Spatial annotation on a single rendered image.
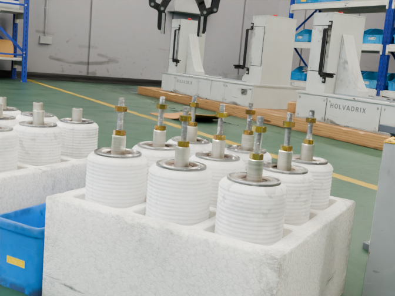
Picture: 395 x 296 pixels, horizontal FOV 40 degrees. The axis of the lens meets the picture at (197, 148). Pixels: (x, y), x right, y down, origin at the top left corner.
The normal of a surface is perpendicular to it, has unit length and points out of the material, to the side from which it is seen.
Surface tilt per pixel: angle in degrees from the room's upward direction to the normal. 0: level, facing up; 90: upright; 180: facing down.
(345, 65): 90
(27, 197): 90
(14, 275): 92
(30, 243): 92
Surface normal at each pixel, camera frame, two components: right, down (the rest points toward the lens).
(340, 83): -0.86, 0.00
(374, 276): -0.49, 0.10
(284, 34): 0.50, 0.18
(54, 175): 0.88, 0.15
